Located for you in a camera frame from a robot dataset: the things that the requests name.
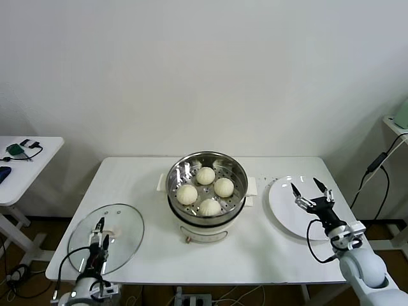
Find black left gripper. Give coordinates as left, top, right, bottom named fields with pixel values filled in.
left=82, top=217, right=110, bottom=278

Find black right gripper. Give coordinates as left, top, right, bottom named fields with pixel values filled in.
left=290, top=177, right=348, bottom=235

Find round glass lid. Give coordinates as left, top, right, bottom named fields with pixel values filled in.
left=68, top=203, right=146, bottom=277

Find white steamed baozi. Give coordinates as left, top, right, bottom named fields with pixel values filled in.
left=213, top=177, right=235, bottom=198
left=199, top=198, right=222, bottom=217
left=176, top=184, right=198, bottom=205
left=196, top=166, right=216, bottom=186

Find white round plate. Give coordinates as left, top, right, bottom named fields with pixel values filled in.
left=263, top=175, right=347, bottom=242

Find white side table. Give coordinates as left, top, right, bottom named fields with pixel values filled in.
left=0, top=136, right=66, bottom=265

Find grey power strip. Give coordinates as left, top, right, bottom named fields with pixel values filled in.
left=173, top=286, right=214, bottom=306

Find blue flat object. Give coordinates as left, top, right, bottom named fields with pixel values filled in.
left=0, top=165, right=14, bottom=184

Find pale green appliance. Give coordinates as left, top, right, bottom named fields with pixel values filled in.
left=393, top=98, right=408, bottom=129

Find small green device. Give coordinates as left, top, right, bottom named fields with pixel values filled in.
left=6, top=143, right=26, bottom=157

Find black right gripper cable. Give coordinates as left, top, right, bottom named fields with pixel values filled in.
left=306, top=219, right=339, bottom=265

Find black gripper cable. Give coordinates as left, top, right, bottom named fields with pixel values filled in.
left=52, top=247, right=93, bottom=299
left=306, top=219, right=339, bottom=265

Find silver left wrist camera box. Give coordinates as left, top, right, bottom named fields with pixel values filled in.
left=95, top=280, right=121, bottom=297

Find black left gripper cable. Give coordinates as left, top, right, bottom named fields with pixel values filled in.
left=52, top=247, right=93, bottom=299

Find white table frame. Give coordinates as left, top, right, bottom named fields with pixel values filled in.
left=92, top=282, right=351, bottom=306

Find steel steamer basket white handles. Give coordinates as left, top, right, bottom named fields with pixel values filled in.
left=157, top=151, right=258, bottom=226

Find floor cable bundle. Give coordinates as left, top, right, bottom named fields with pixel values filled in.
left=4, top=263, right=31, bottom=302

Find black adapter with cable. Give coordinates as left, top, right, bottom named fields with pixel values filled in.
left=0, top=138, right=45, bottom=162

